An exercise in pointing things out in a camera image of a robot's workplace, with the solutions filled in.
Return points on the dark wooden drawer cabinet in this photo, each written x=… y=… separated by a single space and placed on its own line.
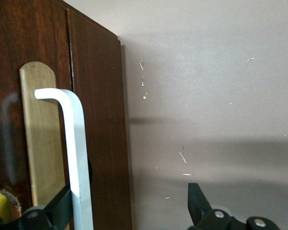
x=103 y=119

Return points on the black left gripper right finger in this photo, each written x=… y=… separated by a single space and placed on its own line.
x=206 y=220

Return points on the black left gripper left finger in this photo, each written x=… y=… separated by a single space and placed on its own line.
x=45 y=218

